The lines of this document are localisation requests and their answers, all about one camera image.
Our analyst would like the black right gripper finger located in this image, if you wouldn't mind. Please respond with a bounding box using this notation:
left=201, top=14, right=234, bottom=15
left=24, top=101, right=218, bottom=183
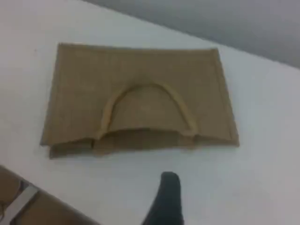
left=142, top=171, right=186, bottom=225

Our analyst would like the brown jute tote bag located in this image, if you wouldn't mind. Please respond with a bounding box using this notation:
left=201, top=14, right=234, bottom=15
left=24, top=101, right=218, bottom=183
left=39, top=42, right=240, bottom=160

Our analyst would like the grey metal table frame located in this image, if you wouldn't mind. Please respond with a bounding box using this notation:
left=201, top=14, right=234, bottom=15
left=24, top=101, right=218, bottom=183
left=8, top=181, right=40, bottom=225

